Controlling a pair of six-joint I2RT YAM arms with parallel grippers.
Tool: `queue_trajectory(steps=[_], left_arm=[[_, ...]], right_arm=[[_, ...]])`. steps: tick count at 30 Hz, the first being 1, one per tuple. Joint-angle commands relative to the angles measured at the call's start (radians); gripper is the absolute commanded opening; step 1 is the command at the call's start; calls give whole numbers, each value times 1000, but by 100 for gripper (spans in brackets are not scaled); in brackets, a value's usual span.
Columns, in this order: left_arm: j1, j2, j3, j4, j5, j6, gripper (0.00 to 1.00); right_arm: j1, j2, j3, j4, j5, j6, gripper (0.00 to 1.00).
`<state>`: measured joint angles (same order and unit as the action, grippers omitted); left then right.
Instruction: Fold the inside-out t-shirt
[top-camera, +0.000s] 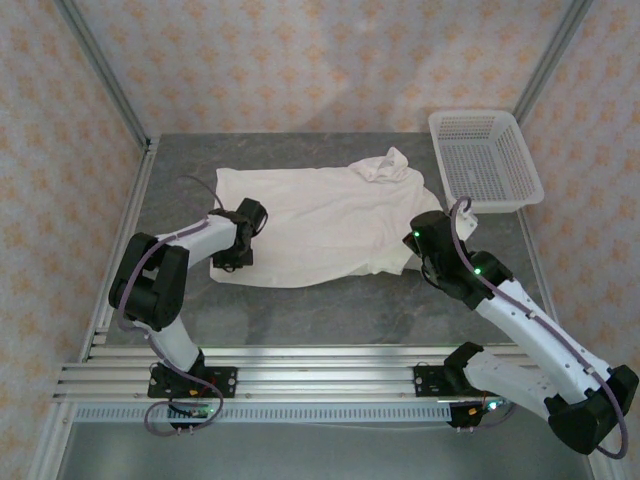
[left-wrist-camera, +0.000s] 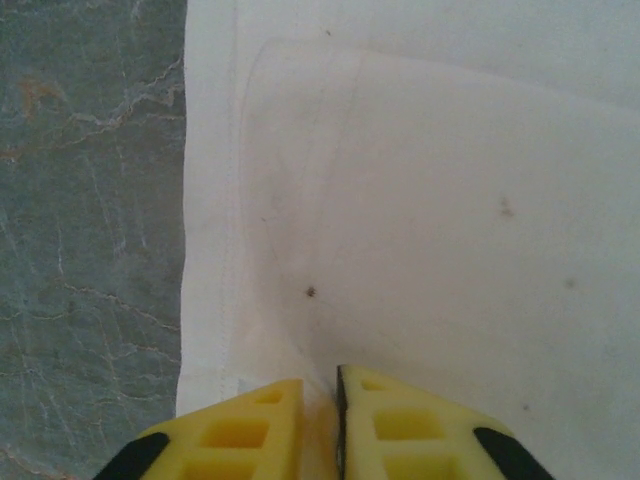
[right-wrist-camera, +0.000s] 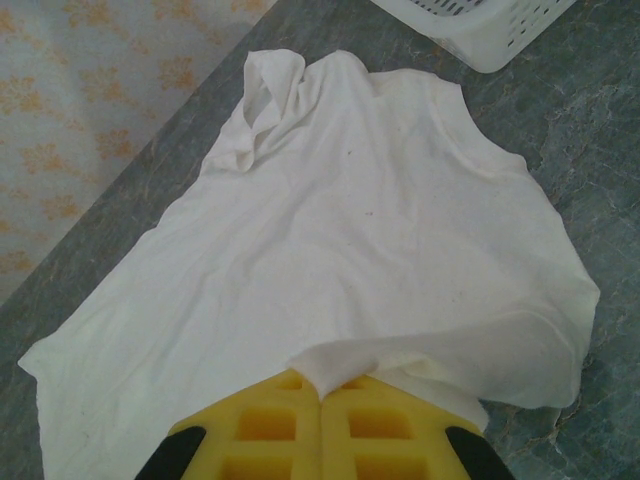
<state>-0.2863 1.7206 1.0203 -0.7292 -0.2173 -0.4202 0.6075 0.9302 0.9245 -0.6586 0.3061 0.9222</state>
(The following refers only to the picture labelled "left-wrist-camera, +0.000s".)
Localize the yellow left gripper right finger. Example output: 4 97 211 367
334 363 557 480

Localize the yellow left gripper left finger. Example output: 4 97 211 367
92 378 306 480

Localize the white t-shirt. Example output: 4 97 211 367
174 0 640 480

